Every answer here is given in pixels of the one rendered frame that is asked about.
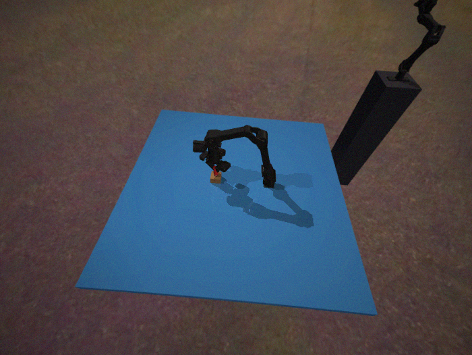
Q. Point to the brown rectangular block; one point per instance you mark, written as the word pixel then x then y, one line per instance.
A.
pixel 215 179

